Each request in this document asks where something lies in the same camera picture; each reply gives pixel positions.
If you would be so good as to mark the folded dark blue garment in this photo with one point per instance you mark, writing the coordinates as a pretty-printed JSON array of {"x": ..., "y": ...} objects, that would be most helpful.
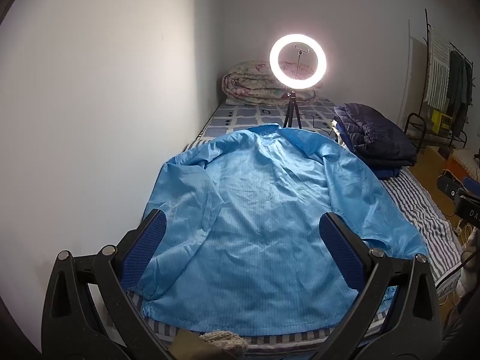
[{"x": 386, "y": 173}]

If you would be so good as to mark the black metal clothes rack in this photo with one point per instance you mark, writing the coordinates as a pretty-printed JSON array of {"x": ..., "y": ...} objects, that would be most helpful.
[{"x": 416, "y": 123}]

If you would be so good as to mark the beige knitted cloth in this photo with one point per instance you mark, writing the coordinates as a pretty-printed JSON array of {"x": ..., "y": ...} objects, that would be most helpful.
[{"x": 225, "y": 341}]

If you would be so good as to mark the blue white striped blanket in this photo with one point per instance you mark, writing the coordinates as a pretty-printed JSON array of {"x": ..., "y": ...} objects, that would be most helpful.
[{"x": 423, "y": 217}]

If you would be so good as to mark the yellow box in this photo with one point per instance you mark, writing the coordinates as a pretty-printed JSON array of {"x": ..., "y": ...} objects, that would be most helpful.
[{"x": 440, "y": 122}]

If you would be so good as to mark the white cloth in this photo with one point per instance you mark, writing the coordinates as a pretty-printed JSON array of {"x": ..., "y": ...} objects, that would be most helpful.
[{"x": 336, "y": 129}]

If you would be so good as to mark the dark green hanging garment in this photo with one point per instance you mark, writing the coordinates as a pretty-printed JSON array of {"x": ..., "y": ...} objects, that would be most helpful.
[{"x": 459, "y": 86}]

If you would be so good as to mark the black tripod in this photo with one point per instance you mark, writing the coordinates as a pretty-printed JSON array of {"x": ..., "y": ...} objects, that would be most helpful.
[{"x": 290, "y": 108}]

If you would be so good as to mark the blue checked bed sheet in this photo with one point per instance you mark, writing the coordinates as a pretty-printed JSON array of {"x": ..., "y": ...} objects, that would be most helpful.
[{"x": 243, "y": 118}]

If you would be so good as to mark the light blue jacket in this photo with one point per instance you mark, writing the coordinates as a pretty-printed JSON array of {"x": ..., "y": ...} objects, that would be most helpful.
[{"x": 255, "y": 213}]

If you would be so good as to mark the folded floral quilt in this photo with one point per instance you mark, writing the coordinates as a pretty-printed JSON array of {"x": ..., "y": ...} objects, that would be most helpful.
[{"x": 247, "y": 86}]

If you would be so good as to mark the olive cloth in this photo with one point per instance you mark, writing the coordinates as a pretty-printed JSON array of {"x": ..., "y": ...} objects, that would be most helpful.
[{"x": 187, "y": 347}]

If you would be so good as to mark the navy puffer jacket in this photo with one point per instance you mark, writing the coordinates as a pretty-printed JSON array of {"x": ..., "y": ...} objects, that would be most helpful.
[{"x": 375, "y": 135}]

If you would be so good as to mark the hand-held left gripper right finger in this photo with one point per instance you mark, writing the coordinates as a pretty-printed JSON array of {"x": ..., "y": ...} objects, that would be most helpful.
[{"x": 339, "y": 249}]

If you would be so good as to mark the orange box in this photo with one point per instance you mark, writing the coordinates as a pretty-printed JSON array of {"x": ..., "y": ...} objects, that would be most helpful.
[{"x": 459, "y": 165}]

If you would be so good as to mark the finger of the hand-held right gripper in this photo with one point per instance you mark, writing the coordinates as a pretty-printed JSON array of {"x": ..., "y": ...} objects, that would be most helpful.
[{"x": 448, "y": 185}]

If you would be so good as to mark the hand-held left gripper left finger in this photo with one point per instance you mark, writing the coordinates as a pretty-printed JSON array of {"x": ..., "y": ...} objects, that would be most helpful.
[{"x": 146, "y": 249}]

